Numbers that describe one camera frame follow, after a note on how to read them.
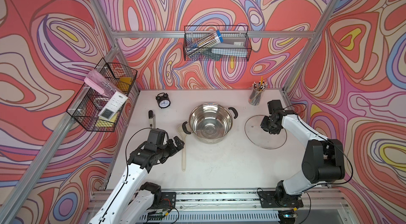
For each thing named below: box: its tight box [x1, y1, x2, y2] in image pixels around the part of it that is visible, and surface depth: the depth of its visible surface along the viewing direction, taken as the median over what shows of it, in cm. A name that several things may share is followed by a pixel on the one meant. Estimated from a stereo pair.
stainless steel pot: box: [181, 102, 239, 145], surface depth 98 cm
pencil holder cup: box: [248, 86, 266, 107], surface depth 109 cm
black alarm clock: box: [155, 92, 171, 109], surface depth 107 cm
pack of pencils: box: [186, 29, 224, 58], surface depth 81 cm
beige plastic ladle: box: [177, 123, 188, 172], surface depth 88 cm
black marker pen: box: [148, 109, 154, 129], surface depth 101 cm
